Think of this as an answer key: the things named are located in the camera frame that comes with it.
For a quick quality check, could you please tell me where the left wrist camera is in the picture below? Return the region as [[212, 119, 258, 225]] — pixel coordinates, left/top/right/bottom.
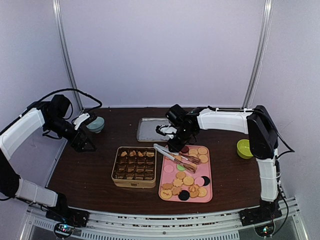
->
[[72, 112, 97, 130]]

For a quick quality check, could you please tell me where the green round cookie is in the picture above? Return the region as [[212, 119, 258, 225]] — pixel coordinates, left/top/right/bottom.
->
[[176, 164, 186, 172]]

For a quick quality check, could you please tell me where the pink round cookie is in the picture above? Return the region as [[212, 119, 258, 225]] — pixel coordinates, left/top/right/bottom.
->
[[163, 165, 174, 174], [194, 176, 205, 187]]

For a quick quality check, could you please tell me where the black sandwich cookie right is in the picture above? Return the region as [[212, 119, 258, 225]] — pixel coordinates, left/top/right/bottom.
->
[[202, 176, 211, 186]]

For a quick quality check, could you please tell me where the black sandwich cookie bottom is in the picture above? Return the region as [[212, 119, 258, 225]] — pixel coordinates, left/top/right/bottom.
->
[[178, 190, 190, 201]]

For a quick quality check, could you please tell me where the gold cookie tin box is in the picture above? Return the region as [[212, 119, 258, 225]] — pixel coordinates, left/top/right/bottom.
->
[[111, 146, 157, 189]]

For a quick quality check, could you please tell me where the silver tin lid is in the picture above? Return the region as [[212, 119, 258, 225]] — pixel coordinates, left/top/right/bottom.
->
[[136, 117, 170, 142]]

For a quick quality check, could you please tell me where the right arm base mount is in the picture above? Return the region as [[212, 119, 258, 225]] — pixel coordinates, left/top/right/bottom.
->
[[239, 207, 283, 227]]

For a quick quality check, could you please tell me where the green plastic bowl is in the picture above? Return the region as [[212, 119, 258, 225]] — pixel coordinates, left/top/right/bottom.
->
[[236, 139, 253, 160]]

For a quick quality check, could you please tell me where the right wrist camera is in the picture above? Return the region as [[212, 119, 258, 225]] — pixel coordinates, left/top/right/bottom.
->
[[155, 125, 177, 139]]

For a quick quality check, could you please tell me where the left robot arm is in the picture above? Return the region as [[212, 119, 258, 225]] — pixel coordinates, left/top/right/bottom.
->
[[0, 91, 97, 222]]

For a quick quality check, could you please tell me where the metal tongs white handle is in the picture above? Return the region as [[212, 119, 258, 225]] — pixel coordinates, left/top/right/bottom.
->
[[153, 143, 201, 174]]

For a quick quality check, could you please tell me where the brown chocolate round cookie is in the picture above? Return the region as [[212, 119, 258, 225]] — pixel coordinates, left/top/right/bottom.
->
[[180, 145, 189, 154]]

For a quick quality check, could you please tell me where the pink round cookie upper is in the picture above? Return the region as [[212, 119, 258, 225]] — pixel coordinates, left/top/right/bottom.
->
[[163, 165, 174, 174]]

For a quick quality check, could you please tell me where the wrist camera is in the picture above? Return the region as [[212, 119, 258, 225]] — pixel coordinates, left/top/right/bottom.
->
[[72, 112, 97, 130], [155, 125, 177, 139]]

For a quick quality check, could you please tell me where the swirl butter cookie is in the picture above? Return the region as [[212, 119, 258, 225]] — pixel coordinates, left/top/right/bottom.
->
[[189, 184, 200, 192]]

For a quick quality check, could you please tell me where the light blue ceramic bowl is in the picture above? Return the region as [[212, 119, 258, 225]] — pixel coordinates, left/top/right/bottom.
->
[[86, 116, 105, 134]]

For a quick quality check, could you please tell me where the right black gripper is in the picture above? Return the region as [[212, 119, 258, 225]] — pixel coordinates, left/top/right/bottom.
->
[[167, 126, 195, 153]]

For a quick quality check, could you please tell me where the pink round cookie lower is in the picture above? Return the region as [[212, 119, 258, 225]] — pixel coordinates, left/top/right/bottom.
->
[[194, 176, 205, 187]]

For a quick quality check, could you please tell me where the pink plastic tray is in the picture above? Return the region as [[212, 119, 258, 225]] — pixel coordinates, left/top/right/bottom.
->
[[158, 145, 213, 203]]

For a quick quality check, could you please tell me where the right aluminium frame post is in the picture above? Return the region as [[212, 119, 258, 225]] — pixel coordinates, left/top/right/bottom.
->
[[242, 0, 274, 108]]

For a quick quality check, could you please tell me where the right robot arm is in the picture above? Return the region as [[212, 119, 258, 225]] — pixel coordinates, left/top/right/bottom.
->
[[173, 130, 261, 213]]

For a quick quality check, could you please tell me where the black sandwich cookie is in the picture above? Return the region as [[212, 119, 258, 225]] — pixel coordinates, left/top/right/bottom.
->
[[202, 176, 211, 186], [178, 190, 190, 201]]

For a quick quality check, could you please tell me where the clock face round cookie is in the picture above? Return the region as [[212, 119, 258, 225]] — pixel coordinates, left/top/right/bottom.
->
[[160, 189, 173, 200]]

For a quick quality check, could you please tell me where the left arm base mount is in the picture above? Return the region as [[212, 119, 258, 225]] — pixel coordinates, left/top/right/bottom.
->
[[45, 208, 90, 228]]

